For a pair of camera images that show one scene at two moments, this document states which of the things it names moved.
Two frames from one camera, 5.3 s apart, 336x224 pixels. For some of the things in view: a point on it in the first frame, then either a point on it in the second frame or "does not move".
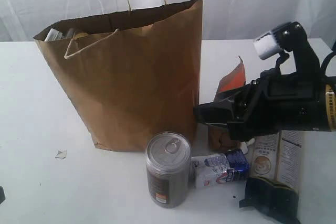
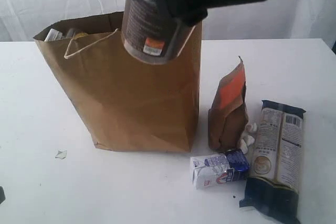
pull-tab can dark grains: [169, 156] → [146, 38]
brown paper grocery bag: [137, 74] does not move
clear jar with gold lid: [53, 34] does not move
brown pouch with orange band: [220, 139] does not move
